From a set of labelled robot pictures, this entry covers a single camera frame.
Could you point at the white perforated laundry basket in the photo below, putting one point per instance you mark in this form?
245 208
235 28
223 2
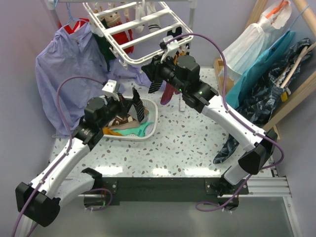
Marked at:
152 118

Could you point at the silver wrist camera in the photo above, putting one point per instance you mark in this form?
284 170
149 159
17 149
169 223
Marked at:
111 88
171 49

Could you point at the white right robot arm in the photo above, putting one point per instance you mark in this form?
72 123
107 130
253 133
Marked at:
184 76

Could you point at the dark blue patterned garment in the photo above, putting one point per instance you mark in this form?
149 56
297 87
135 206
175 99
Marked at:
265 96

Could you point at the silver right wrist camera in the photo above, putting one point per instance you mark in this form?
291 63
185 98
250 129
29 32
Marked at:
171 49

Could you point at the black white striped sock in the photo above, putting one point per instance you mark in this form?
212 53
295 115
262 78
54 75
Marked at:
138 105

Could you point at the white clip sock hanger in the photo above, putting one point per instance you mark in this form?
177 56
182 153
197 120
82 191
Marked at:
129 15

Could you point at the dark green dotted sock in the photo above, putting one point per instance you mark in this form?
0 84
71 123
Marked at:
103 44

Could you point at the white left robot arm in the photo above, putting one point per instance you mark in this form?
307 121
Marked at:
37 199

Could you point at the brown patterned sock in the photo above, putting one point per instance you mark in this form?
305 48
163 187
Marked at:
123 123

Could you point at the mint green sock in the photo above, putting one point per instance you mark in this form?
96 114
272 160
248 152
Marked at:
140 131

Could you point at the red hanging garment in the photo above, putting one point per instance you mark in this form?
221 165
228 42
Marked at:
77 25

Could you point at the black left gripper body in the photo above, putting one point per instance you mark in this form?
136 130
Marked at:
113 107

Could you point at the maroon orange-cuff sock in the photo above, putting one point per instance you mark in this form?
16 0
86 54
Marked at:
167 94

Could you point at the light blue wire hanger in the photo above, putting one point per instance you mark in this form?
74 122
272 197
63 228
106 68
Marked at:
67 3

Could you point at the white pleated hanging garment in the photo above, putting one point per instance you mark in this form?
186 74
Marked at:
256 38

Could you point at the mustard yellow sock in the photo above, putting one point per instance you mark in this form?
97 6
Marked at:
107 131

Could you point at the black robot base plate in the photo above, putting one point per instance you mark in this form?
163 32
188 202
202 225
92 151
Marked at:
114 191

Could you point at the white black-striped hanging sock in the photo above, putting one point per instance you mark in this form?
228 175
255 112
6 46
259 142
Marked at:
153 25

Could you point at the navy patterned hanging sock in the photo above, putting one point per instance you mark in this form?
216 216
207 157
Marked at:
174 33

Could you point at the teal hanging shirt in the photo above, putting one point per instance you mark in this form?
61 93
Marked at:
249 78

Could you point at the red hanging sock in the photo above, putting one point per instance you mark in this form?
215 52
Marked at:
122 38

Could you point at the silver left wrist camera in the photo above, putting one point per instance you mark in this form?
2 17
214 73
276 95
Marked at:
111 88

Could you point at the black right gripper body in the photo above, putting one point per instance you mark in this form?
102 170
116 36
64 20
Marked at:
165 71

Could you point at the lavender hanging shirt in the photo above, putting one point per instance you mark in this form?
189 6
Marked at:
70 71

